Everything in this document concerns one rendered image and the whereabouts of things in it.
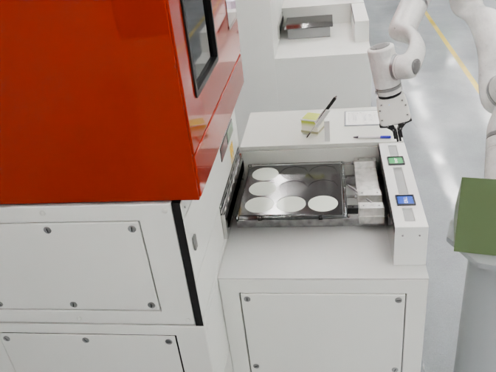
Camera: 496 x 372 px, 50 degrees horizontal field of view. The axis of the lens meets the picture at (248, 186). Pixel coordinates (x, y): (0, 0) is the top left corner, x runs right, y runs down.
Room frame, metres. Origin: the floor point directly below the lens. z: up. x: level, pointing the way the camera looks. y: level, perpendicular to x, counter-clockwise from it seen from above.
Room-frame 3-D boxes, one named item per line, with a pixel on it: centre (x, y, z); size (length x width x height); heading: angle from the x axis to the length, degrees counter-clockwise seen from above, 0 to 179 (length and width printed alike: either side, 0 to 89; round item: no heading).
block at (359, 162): (1.78, -0.45, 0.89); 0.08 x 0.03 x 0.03; 80
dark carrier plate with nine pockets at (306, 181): (1.65, -0.16, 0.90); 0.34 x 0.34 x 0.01; 80
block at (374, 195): (1.54, -0.41, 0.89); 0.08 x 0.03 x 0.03; 80
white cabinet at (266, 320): (1.71, -0.27, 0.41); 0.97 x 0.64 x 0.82; 170
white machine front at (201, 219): (1.50, 0.10, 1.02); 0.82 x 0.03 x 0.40; 170
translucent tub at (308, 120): (1.96, -0.28, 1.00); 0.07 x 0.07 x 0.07; 58
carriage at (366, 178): (1.62, -0.42, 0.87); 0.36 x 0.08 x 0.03; 170
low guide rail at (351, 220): (1.52, -0.19, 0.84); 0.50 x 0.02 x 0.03; 80
